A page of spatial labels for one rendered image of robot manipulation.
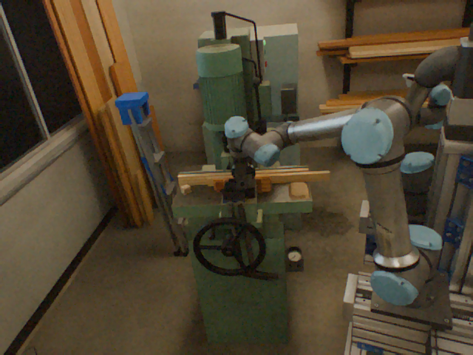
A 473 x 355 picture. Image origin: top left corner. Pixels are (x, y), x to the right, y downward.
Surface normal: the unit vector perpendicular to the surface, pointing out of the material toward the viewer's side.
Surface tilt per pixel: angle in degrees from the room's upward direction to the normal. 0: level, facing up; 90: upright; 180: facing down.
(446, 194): 90
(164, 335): 0
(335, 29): 90
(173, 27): 90
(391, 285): 98
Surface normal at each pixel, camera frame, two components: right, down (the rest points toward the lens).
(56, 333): -0.09, -0.87
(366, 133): -0.70, 0.29
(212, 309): -0.07, 0.49
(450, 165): -0.37, 0.48
